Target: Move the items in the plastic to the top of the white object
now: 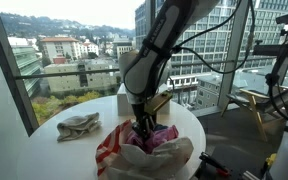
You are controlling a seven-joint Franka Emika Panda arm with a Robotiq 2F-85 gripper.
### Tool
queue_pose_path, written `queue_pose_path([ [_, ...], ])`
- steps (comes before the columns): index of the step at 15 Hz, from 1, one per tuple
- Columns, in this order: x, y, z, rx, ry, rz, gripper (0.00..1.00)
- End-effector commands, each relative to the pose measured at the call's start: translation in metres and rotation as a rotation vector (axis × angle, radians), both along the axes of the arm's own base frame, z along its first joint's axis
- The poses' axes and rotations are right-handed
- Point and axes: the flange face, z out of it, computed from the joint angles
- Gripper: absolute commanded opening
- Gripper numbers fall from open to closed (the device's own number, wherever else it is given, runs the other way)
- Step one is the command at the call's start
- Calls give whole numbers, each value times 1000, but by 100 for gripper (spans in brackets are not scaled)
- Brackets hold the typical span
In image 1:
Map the black camera stand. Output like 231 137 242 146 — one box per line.
252 6 288 132

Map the red and black hand tool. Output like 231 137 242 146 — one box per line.
198 151 232 178

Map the grey window post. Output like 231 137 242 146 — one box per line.
217 0 252 108

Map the white rectangular box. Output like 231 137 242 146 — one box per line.
116 83 172 117

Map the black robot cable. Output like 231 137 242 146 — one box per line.
169 0 256 76

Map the grey crumpled towel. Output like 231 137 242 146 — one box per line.
56 112 102 142

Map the pink cloth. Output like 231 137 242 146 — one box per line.
125 124 180 154

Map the red striped white plastic bag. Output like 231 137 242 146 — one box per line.
94 119 195 180

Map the yellow small object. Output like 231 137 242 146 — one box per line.
265 153 278 168

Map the gold wrist camera mount plate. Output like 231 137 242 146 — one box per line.
143 90 174 116

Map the grey window railing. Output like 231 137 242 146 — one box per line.
14 55 280 81

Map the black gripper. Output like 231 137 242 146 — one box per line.
131 101 158 139

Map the dark slanted window frame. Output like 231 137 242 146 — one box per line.
0 0 40 137

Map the wooden folding chair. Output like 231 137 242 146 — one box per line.
220 87 288 143

